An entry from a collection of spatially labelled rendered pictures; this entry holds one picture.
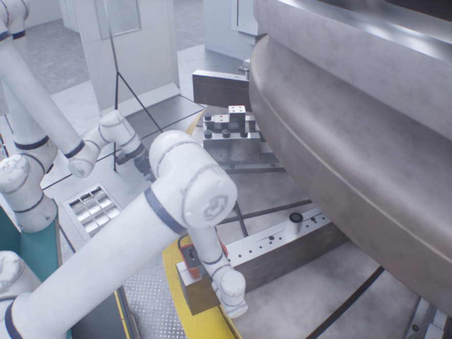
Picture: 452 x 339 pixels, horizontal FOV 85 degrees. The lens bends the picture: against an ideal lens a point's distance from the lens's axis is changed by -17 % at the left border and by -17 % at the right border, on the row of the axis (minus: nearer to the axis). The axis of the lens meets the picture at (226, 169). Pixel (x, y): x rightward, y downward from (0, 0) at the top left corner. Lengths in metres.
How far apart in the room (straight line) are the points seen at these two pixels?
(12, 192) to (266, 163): 1.94
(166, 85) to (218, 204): 4.05
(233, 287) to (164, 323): 1.14
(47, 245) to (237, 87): 2.56
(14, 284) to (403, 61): 1.28
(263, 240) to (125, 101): 3.17
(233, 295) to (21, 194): 0.87
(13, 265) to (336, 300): 1.63
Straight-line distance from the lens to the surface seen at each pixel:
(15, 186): 1.21
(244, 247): 1.52
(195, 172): 0.53
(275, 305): 1.79
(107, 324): 1.83
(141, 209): 0.56
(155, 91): 4.42
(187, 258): 1.36
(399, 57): 1.03
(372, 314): 1.93
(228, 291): 1.02
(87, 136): 1.16
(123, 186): 2.98
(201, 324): 2.06
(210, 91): 3.39
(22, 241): 1.35
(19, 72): 1.00
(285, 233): 1.60
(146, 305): 2.17
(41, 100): 1.01
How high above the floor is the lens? 1.94
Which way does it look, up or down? 40 degrees down
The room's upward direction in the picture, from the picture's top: straight up
